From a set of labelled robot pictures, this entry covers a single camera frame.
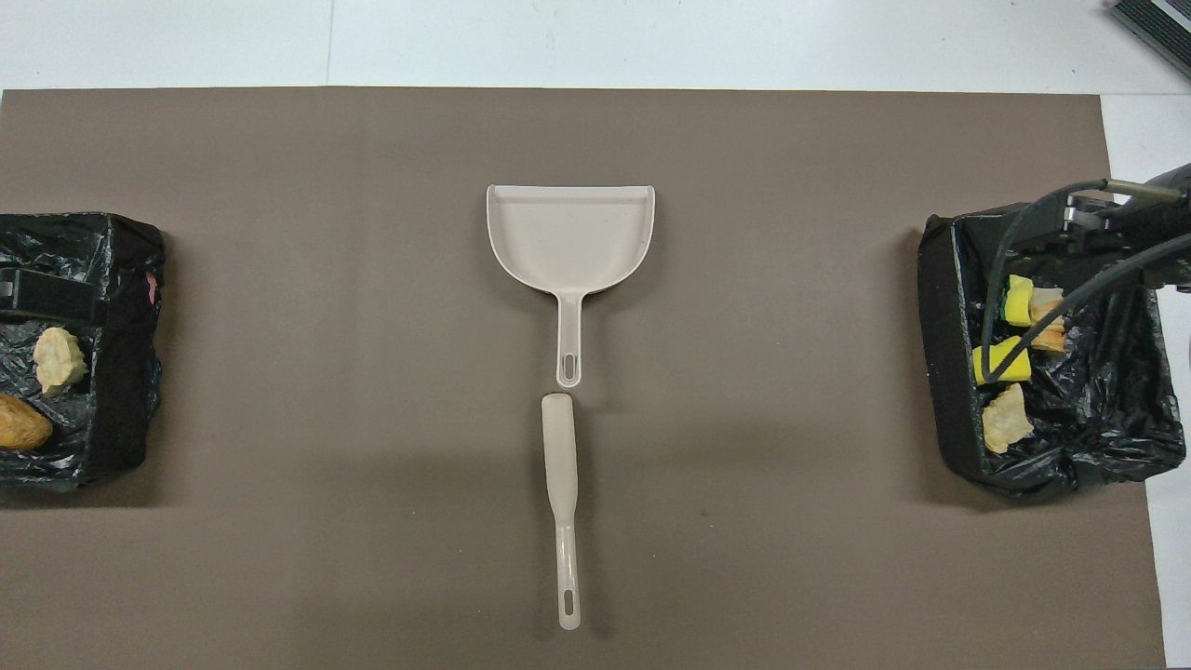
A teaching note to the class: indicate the striped croissant piece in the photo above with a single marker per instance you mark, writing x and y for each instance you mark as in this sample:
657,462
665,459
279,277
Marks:
59,361

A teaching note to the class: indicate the black ribbed panel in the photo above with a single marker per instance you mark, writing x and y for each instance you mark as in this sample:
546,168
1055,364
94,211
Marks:
1158,23

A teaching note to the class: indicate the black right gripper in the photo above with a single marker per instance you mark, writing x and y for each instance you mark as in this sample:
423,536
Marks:
1135,233

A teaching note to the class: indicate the black lined bin pink mark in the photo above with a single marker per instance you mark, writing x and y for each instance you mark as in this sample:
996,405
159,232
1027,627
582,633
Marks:
121,372

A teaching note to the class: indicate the brown oval bread roll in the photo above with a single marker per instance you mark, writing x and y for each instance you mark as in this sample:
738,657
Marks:
20,426

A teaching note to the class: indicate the beige plastic dustpan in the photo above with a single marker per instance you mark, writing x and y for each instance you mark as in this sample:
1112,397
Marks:
569,233

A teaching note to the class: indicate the crusty torn bread piece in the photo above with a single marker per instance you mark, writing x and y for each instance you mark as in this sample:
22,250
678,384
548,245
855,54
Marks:
1051,330

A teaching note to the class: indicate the pale torn bread piece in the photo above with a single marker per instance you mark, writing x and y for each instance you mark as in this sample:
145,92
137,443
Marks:
1007,421

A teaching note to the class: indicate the black bag lined bin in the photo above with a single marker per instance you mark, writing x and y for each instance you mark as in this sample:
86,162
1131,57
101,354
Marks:
1107,419

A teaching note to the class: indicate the notched yellow sponge piece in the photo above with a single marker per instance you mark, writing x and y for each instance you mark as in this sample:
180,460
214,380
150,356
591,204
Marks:
1014,365

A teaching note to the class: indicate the beige hand brush black bristles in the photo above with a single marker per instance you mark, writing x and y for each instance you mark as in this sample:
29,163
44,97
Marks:
561,456

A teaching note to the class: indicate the brown table mat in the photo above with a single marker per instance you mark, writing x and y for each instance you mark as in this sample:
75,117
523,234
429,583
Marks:
558,140

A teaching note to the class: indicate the yellow sponge green backing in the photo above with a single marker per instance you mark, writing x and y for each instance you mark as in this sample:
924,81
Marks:
1018,300

